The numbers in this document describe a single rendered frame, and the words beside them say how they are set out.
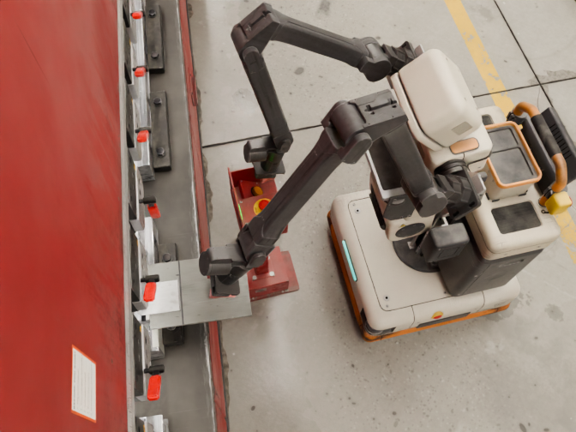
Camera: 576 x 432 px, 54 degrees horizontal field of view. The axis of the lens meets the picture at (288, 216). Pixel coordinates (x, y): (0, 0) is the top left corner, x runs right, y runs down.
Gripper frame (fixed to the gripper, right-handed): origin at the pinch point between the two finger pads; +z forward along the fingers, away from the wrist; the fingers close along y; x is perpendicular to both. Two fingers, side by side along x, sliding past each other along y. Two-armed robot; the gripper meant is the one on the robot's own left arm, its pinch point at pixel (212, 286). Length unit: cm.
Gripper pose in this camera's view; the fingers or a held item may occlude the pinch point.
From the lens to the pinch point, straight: 152.3
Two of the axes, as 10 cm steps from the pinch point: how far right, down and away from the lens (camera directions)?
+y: 1.5, 8.9, -4.2
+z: -5.1, 4.4, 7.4
